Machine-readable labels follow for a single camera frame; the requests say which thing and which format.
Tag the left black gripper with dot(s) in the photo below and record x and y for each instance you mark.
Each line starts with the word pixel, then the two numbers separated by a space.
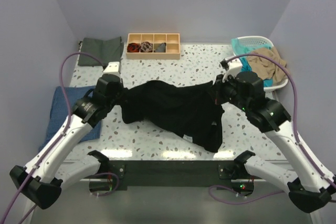
pixel 121 87

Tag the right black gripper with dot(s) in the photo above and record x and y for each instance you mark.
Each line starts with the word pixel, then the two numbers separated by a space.
pixel 219 84

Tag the black t-shirt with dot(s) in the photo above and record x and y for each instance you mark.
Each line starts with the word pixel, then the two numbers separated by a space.
pixel 185 111

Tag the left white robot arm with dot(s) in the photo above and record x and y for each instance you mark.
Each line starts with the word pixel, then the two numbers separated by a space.
pixel 37 180

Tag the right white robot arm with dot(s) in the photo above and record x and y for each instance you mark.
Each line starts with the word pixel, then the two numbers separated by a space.
pixel 309 185

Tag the tan t-shirt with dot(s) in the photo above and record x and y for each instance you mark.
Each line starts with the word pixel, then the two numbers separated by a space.
pixel 266 69

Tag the folded grey-green t-shirt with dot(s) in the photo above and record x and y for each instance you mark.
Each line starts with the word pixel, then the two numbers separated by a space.
pixel 105 50

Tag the teal t-shirt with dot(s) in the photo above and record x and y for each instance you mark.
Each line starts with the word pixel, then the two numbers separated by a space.
pixel 246 44

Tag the red black small item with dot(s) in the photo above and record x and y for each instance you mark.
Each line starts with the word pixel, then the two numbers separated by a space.
pixel 133 47

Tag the white laundry basket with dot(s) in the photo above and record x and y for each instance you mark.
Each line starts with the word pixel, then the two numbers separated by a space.
pixel 274 78

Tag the brown patterned small item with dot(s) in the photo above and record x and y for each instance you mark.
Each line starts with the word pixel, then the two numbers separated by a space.
pixel 146 47

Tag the folded blue t-shirt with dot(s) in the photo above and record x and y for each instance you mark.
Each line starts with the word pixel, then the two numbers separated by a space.
pixel 59 113

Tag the dark grey small item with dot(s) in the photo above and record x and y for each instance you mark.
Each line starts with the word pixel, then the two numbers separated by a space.
pixel 159 48

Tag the wooden compartment tray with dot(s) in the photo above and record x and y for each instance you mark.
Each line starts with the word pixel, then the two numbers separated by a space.
pixel 173 46

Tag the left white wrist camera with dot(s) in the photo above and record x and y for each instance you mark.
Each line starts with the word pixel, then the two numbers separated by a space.
pixel 112 68

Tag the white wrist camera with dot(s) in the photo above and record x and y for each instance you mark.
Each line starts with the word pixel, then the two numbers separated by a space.
pixel 112 68
pixel 233 68

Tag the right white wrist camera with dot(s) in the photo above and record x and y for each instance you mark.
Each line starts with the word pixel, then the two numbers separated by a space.
pixel 233 68

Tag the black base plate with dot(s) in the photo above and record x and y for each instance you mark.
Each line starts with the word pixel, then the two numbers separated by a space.
pixel 123 174

